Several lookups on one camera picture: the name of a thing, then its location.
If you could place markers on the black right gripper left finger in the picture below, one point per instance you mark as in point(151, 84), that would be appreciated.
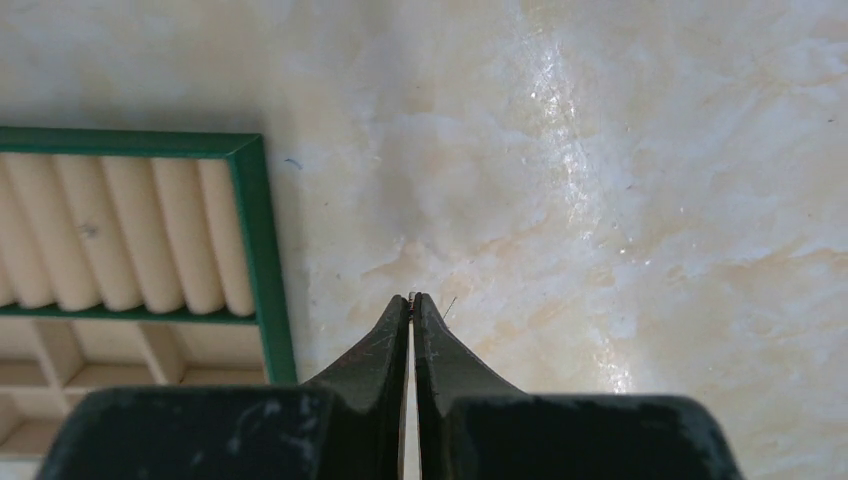
point(346, 422)

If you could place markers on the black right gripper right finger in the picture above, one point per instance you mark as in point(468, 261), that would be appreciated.
point(473, 424)

